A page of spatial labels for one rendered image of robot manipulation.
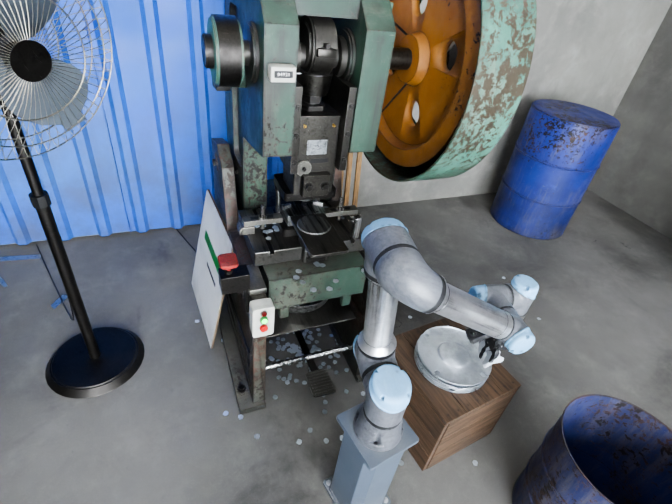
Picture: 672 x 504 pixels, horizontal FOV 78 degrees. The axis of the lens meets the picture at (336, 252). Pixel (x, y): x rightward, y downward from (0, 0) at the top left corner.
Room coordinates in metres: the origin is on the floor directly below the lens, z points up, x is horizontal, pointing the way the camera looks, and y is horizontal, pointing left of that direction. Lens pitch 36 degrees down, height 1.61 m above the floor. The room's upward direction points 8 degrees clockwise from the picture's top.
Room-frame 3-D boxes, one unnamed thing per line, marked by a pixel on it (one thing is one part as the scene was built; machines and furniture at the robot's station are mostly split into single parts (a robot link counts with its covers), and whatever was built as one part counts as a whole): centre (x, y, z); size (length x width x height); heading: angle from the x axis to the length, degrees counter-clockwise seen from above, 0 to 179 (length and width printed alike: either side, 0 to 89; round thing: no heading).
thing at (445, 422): (1.10, -0.51, 0.18); 0.40 x 0.38 x 0.35; 33
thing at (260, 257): (1.39, 0.15, 0.68); 0.45 x 0.30 x 0.06; 117
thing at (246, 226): (1.31, 0.30, 0.76); 0.17 x 0.06 x 0.10; 117
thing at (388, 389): (0.72, -0.20, 0.62); 0.13 x 0.12 x 0.14; 16
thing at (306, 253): (1.23, 0.07, 0.72); 0.25 x 0.14 x 0.14; 27
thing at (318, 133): (1.35, 0.13, 1.04); 0.17 x 0.15 x 0.30; 27
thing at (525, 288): (0.95, -0.55, 0.85); 0.09 x 0.08 x 0.11; 106
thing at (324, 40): (1.39, 0.15, 1.27); 0.21 x 0.12 x 0.34; 27
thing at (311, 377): (1.27, 0.09, 0.14); 0.59 x 0.10 x 0.05; 27
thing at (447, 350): (1.11, -0.52, 0.39); 0.29 x 0.29 x 0.01
